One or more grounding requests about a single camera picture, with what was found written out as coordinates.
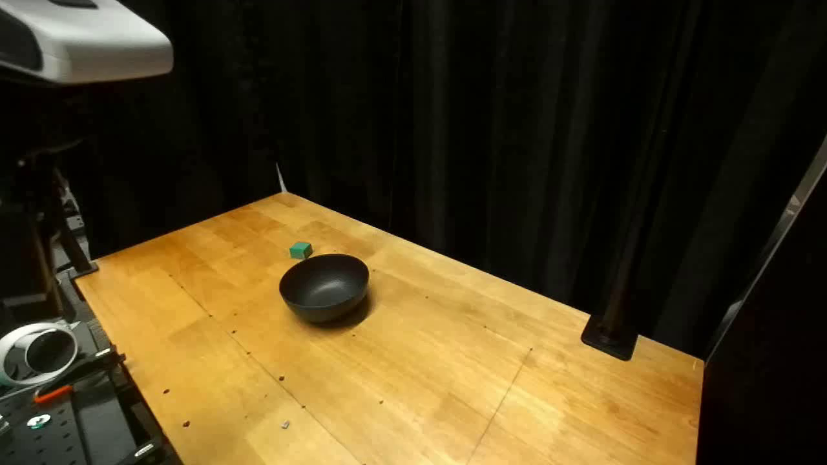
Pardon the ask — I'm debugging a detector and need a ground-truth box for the green block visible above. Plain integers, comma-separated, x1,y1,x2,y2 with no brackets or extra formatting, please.
289,241,312,258

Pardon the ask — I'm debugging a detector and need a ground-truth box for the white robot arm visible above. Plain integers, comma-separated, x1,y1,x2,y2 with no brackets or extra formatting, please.
0,0,172,86

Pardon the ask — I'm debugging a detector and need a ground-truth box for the black bowl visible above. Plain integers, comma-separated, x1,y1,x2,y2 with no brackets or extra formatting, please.
278,253,370,325

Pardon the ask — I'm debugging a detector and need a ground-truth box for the black curtain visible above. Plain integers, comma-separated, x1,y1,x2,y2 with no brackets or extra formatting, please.
70,0,827,355

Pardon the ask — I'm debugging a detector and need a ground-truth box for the black vertical pole with base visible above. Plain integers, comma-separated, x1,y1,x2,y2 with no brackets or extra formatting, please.
581,0,703,362

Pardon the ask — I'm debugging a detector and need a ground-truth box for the black tripod stand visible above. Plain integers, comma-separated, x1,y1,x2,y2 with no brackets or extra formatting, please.
2,143,96,309

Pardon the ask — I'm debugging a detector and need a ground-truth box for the dark panel with metal edge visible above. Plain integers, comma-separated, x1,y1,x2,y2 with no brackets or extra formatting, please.
694,140,827,465

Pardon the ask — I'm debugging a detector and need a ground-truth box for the white round device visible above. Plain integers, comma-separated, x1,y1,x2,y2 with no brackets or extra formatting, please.
0,324,78,388

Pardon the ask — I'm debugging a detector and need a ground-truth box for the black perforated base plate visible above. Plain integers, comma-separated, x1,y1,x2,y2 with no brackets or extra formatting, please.
0,324,181,465

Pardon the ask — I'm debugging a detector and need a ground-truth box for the orange handled tool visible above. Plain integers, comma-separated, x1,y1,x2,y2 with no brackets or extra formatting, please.
30,384,75,406

